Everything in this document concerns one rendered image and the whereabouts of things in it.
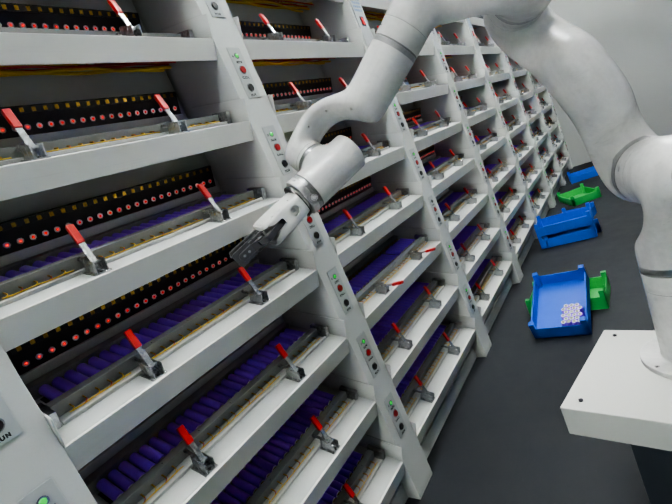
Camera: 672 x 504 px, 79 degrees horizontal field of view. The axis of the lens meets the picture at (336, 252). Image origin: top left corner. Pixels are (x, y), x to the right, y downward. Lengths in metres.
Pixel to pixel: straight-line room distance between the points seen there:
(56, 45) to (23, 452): 0.62
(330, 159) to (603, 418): 0.68
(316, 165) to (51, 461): 0.63
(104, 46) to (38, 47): 0.11
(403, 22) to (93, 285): 0.68
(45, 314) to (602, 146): 0.96
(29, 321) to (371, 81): 0.67
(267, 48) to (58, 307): 0.80
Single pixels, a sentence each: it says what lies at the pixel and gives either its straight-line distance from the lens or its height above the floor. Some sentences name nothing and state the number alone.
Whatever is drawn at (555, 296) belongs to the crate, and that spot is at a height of 0.08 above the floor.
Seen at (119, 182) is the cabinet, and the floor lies 1.08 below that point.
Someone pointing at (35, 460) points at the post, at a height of 0.72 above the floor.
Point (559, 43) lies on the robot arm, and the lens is 0.87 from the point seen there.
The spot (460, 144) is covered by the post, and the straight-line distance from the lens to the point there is 2.26.
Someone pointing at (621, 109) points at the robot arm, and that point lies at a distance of 0.88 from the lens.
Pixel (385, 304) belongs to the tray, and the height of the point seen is 0.50.
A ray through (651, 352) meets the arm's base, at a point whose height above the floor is 0.33.
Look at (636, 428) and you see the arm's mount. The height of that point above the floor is 0.32.
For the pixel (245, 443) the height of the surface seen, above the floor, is 0.51.
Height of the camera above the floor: 0.90
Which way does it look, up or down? 9 degrees down
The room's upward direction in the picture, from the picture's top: 24 degrees counter-clockwise
